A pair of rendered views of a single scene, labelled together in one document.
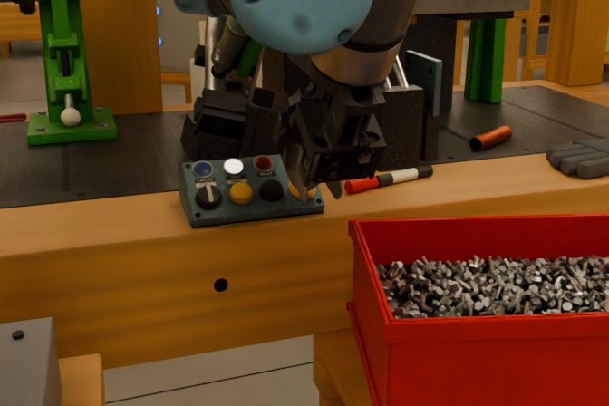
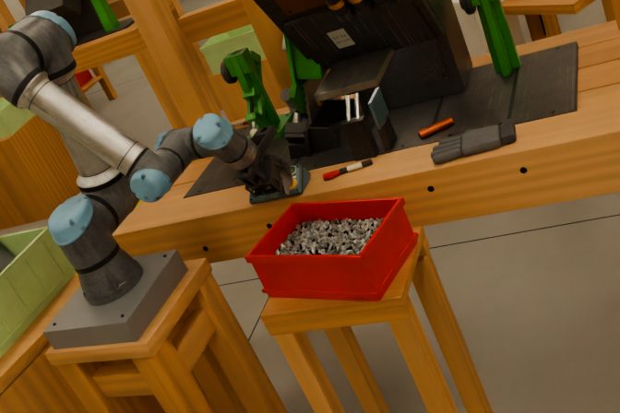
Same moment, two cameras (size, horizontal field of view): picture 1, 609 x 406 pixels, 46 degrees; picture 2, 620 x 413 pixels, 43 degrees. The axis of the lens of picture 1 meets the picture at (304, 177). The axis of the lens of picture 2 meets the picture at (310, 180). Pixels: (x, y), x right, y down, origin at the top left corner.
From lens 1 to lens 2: 1.50 m
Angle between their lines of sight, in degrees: 43
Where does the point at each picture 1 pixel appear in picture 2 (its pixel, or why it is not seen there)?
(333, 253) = not seen: hidden behind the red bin
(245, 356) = (499, 222)
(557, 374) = (304, 275)
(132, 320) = (242, 240)
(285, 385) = (515, 245)
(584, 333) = (301, 262)
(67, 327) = (220, 242)
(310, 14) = (147, 195)
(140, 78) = not seen: hidden behind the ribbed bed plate
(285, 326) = not seen: hidden behind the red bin
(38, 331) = (170, 254)
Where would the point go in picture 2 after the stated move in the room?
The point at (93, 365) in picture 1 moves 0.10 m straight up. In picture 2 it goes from (200, 262) to (183, 230)
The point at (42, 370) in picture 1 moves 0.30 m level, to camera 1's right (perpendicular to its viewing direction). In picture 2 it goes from (162, 267) to (250, 275)
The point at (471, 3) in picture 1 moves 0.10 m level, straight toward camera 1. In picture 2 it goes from (344, 89) to (315, 112)
